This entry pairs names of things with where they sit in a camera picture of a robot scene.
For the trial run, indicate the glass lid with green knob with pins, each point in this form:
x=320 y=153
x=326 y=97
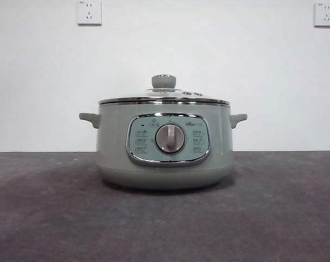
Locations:
x=164 y=81

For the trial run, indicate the pale green electric pot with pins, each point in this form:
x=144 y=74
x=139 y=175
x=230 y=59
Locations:
x=113 y=152

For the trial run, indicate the white wall socket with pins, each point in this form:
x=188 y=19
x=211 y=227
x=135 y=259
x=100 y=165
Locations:
x=89 y=12
x=324 y=15

